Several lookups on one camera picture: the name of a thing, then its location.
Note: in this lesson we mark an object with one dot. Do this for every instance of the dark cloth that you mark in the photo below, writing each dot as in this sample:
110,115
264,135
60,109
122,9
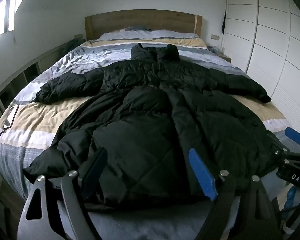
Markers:
73,44

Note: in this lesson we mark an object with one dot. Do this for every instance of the light pillow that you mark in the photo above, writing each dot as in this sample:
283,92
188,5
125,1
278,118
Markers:
175,33
122,35

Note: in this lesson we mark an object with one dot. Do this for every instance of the person's right hand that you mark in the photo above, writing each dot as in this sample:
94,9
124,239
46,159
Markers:
292,197

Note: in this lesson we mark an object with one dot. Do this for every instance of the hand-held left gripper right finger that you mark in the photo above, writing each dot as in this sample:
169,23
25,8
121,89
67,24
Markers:
200,172

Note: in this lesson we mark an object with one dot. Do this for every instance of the small clutter on nightstand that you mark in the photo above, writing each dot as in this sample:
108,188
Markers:
213,48

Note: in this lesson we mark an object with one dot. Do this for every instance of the window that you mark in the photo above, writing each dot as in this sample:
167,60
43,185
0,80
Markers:
5,12

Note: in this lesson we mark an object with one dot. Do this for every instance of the bed with striped duvet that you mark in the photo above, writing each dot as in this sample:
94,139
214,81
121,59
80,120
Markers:
40,115

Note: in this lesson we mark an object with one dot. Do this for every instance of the low shelf unit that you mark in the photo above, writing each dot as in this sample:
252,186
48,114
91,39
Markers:
20,77

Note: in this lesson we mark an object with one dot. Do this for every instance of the white wardrobe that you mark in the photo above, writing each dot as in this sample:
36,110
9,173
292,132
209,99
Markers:
272,42

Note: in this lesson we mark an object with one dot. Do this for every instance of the wooden headboard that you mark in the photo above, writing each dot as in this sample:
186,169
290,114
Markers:
140,20

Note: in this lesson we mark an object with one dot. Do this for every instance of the wooden nightstand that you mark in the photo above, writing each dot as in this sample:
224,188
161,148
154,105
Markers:
226,57

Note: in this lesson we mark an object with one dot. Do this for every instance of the black puffer jacket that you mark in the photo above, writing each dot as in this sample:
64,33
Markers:
150,120

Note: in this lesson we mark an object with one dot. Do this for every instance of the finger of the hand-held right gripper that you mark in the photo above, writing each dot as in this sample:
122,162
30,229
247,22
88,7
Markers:
295,135
277,145

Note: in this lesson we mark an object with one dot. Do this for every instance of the wall socket plate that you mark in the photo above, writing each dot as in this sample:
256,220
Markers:
78,35
215,37

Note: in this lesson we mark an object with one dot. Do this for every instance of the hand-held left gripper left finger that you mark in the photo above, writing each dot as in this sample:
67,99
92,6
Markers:
95,171

